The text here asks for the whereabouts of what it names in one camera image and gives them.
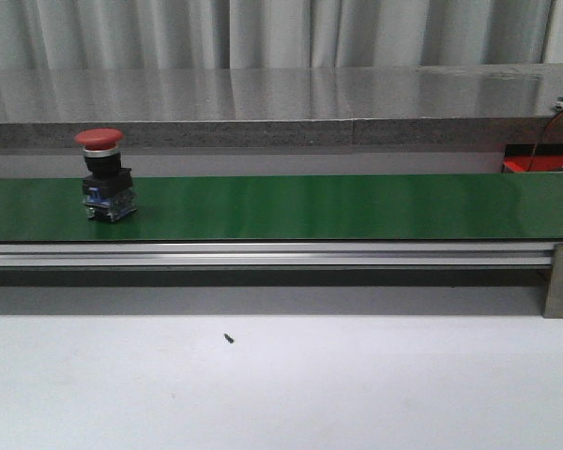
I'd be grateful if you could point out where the grey curtain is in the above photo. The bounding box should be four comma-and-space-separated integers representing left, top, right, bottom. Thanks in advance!
0, 1, 554, 70

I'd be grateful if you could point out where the red plastic tray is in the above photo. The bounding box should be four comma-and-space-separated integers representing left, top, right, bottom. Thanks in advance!
502, 143, 563, 173

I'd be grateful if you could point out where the red mushroom push button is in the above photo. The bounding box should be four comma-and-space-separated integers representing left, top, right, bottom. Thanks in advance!
75, 127, 137, 223

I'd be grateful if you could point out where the grey stone counter ledge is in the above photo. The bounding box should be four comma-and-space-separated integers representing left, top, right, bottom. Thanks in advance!
0, 64, 563, 148

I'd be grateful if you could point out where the aluminium conveyor side rail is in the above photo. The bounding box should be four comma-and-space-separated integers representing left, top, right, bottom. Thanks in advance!
0, 241, 555, 268

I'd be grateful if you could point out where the red and black wire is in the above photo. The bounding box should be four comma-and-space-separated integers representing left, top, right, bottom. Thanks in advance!
525, 86, 563, 173

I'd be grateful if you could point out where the green conveyor belt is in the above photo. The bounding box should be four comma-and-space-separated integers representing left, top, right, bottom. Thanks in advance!
0, 172, 563, 242

